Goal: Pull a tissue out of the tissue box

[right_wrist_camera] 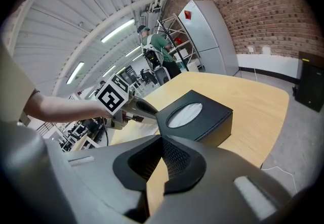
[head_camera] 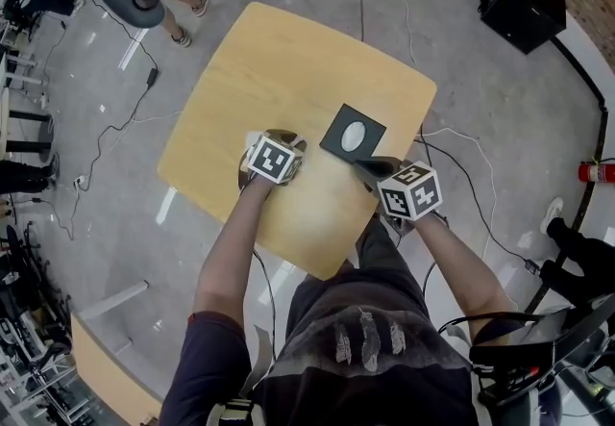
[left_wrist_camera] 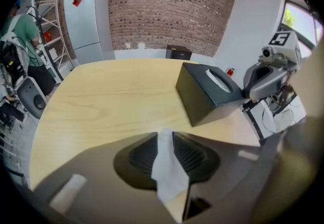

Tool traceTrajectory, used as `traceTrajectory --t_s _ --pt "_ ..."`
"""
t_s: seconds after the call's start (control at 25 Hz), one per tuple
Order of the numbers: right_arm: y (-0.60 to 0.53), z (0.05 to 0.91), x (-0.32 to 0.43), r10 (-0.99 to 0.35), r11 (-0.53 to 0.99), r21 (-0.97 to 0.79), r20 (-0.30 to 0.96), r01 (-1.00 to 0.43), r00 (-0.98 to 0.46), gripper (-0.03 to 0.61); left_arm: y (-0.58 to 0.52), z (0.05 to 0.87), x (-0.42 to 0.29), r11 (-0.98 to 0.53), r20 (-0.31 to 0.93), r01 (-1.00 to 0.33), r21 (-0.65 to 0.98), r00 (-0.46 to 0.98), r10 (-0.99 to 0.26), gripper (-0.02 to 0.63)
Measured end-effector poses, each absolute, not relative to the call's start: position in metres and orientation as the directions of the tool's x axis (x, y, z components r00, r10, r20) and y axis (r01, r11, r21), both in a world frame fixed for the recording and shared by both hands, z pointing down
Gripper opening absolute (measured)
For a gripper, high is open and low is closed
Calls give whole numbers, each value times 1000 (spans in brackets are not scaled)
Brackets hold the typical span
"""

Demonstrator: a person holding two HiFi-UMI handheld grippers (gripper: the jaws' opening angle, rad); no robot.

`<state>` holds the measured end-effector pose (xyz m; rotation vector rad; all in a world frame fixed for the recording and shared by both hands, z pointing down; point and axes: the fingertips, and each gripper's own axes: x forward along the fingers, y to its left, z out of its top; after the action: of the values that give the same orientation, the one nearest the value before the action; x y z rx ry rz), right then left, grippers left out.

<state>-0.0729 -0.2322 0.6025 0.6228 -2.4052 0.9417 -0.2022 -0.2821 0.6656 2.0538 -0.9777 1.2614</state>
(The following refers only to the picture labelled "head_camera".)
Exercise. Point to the person's right forearm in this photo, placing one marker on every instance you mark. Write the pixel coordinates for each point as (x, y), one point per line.
(461, 270)

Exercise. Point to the person's dark printed t-shirt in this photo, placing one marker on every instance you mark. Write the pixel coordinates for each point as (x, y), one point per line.
(360, 390)

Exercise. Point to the group of black office chairs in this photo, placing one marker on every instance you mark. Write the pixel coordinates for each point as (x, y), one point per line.
(24, 318)

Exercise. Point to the person's dark trousers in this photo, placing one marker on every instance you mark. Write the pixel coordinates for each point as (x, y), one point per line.
(375, 260)

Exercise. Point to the red fire extinguisher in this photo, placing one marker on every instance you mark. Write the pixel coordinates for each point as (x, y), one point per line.
(596, 171)

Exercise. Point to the white power strip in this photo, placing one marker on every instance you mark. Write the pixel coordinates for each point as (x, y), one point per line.
(80, 182)

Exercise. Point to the black cabinet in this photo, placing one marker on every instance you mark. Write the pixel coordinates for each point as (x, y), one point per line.
(528, 6)

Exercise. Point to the black round-base table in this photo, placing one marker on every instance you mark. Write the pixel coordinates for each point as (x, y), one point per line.
(29, 131)

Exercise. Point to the black backpack equipment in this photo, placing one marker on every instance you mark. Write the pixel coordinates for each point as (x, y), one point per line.
(509, 357)

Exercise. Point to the black tissue box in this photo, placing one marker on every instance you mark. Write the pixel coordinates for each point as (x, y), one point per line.
(331, 140)

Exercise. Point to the wooden table with white legs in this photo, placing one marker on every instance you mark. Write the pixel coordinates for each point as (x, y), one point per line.
(105, 376)

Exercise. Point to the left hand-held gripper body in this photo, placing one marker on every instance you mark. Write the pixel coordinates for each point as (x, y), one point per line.
(271, 159)

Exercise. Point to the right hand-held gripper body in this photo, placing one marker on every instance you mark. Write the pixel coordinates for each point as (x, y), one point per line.
(408, 193)

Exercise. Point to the person's left forearm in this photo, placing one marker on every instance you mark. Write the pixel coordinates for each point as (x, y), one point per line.
(230, 251)

